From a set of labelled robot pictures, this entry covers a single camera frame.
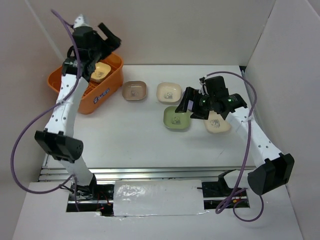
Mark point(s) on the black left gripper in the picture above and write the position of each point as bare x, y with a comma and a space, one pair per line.
108, 47

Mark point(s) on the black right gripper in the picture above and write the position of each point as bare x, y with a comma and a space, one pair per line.
190, 94

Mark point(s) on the green panda plate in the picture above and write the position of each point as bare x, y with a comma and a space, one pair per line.
179, 121

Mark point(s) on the yellow panda plate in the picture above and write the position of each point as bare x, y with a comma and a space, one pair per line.
102, 70

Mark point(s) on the cream panda plate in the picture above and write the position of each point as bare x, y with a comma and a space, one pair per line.
168, 92
215, 124

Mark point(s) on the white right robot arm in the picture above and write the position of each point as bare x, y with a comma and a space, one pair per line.
273, 168

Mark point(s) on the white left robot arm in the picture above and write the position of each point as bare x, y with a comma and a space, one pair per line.
57, 138

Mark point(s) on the orange plastic bin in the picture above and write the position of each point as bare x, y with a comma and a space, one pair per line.
102, 92

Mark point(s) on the purple plate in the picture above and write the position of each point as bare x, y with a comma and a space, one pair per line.
190, 105

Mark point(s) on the cream panda plate back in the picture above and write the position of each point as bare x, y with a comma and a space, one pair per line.
168, 92

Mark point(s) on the brown panda plate back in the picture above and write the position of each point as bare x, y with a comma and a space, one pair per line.
134, 90

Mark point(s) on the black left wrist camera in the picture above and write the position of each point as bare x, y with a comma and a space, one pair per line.
87, 40

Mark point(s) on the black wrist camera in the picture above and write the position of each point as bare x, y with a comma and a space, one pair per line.
215, 87
87, 40

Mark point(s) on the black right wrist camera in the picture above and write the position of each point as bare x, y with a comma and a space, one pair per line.
215, 87

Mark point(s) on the aluminium rail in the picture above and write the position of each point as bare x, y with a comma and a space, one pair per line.
159, 173

